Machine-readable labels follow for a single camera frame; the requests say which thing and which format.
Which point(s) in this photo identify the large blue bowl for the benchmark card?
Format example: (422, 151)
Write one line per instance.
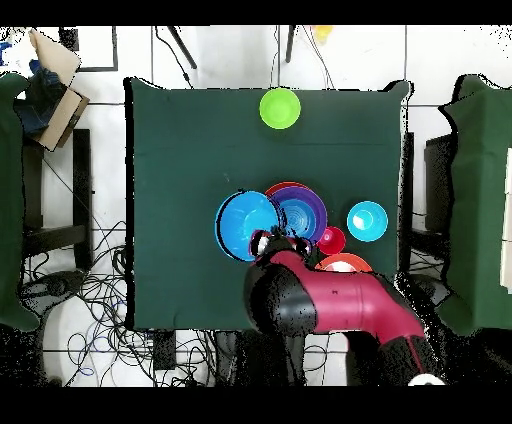
(240, 224)

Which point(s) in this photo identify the translucent blue straight-sided bowl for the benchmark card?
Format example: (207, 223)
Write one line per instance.
(300, 216)

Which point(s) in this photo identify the orange bowl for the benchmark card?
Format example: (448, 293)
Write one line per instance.
(288, 186)
(344, 262)

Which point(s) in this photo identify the purple bowl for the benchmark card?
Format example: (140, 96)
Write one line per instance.
(316, 204)

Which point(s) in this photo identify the small green bowl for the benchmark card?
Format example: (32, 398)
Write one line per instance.
(280, 108)

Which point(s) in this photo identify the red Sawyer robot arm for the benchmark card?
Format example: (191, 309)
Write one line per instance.
(352, 304)

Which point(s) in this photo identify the red cup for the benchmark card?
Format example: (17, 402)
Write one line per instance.
(334, 240)

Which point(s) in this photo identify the small blue ribbed bowl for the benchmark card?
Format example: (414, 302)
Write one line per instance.
(367, 221)

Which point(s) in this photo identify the dark green tablecloth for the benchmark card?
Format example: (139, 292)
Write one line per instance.
(180, 160)

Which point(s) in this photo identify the black stand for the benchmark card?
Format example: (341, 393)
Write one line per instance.
(82, 180)

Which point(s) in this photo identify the black tripod leg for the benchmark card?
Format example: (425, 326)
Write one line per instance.
(290, 44)
(182, 47)

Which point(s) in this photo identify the yellow object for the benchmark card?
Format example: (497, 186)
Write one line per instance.
(322, 32)

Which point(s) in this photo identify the green cloth side table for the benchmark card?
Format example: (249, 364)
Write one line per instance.
(10, 200)
(480, 200)

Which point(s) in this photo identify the cardboard box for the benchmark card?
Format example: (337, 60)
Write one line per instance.
(60, 120)

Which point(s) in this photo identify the dark blue cloth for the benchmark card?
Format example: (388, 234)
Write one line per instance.
(40, 100)

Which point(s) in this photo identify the black metal frame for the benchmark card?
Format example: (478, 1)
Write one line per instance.
(114, 48)

